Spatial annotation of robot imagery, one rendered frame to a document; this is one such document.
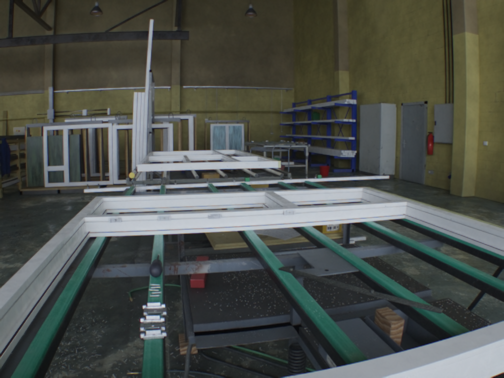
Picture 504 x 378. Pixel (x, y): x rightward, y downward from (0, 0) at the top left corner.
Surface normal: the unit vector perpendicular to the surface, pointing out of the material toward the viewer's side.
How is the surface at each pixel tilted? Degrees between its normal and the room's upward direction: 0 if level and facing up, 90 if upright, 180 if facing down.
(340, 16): 90
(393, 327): 90
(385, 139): 90
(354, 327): 0
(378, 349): 0
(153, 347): 0
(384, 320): 90
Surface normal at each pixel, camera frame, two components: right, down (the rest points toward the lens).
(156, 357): 0.00, -0.99
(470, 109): 0.22, 0.15
